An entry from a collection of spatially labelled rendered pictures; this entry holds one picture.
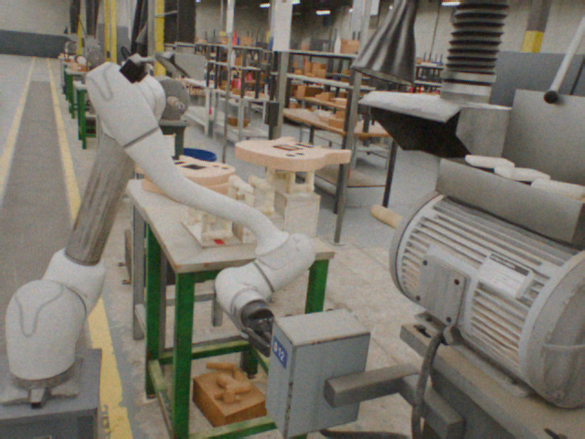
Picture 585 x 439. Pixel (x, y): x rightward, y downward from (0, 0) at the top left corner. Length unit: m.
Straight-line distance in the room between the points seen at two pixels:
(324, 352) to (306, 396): 0.09
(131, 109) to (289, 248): 0.52
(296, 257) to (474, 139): 0.55
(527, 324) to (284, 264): 0.70
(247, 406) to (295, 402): 1.38
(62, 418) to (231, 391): 0.99
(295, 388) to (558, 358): 0.42
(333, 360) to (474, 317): 0.26
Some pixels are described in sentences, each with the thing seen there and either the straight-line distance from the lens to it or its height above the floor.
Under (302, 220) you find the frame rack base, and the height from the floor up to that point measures 1.01.
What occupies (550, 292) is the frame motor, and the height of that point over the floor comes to 1.32.
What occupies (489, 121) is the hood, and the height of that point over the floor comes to 1.50.
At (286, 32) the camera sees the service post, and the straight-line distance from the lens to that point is 3.02.
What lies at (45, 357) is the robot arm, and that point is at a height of 0.82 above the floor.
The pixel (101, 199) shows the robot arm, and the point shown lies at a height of 1.17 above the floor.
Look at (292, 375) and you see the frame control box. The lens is 0.92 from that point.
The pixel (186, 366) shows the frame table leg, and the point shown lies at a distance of 1.83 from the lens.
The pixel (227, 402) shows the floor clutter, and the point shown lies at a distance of 2.35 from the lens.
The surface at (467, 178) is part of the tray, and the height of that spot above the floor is 1.42.
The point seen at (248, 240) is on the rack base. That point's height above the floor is 0.95.
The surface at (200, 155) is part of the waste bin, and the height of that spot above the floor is 0.67.
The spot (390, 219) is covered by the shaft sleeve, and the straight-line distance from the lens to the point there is 1.17.
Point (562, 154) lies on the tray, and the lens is 0.97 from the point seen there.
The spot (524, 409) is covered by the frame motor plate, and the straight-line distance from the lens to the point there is 0.88.
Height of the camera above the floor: 1.59
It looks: 18 degrees down
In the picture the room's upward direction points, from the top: 6 degrees clockwise
